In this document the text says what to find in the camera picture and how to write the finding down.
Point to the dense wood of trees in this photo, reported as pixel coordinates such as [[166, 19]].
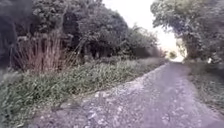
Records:
[[93, 30]]

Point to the grey gravel path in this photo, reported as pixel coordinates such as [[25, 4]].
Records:
[[150, 103]]

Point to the green weedy verge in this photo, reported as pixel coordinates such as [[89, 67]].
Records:
[[50, 86]]

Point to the clump of dry reeds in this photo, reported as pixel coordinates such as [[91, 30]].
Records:
[[41, 55]]

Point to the row of leafy trees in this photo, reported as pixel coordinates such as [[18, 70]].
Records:
[[193, 23]]

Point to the grassy verge strip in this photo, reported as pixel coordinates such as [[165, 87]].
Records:
[[208, 83]]

